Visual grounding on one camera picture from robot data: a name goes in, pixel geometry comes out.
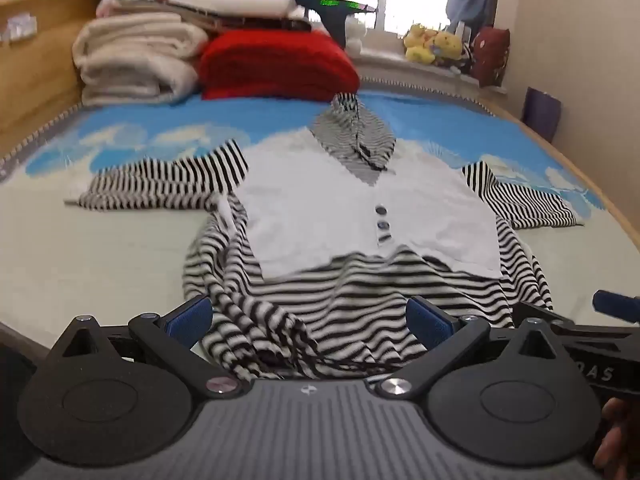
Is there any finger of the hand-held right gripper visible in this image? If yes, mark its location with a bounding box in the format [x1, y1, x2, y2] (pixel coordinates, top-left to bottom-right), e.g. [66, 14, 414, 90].
[592, 290, 640, 327]
[515, 302, 640, 347]

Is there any yellow plush toy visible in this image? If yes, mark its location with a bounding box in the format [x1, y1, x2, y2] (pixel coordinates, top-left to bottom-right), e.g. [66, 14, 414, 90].
[404, 24, 463, 65]

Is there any white wall socket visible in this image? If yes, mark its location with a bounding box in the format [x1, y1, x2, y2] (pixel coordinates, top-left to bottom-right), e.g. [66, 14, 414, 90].
[4, 15, 39, 42]

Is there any red knitted blanket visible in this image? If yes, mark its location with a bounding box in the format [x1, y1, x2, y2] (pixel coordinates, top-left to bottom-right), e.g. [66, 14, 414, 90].
[197, 30, 362, 102]

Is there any purple bag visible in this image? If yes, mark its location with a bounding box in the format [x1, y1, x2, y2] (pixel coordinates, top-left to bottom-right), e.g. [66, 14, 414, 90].
[521, 86, 562, 143]

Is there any blue and cream bed mat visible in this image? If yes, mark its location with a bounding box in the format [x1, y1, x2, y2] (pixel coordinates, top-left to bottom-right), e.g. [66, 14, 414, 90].
[0, 91, 640, 361]

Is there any striped hooded shirt white vest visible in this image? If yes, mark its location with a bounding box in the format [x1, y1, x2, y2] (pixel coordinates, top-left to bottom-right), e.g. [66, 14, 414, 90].
[65, 92, 583, 382]

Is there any cream fleece folded blanket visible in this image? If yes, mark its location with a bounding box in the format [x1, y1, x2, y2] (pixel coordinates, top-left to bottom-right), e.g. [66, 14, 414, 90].
[72, 12, 211, 107]

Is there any white bottle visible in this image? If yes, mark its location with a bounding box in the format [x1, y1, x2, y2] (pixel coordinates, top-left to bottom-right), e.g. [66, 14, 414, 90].
[346, 15, 369, 58]

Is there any dark red cushion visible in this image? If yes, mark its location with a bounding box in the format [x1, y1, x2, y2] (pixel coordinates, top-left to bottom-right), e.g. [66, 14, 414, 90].
[472, 27, 512, 88]

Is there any white folded blanket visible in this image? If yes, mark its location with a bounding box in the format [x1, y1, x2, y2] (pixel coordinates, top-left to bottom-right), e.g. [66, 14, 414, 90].
[167, 0, 308, 23]

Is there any person's right hand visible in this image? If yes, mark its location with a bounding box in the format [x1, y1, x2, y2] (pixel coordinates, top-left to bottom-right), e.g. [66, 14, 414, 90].
[596, 397, 640, 480]

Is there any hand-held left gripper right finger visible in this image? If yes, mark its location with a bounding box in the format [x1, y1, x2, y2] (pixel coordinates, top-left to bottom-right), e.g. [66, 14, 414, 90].
[376, 296, 576, 401]

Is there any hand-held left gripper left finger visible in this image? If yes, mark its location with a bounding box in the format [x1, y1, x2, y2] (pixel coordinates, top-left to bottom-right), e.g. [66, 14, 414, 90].
[50, 294, 253, 401]

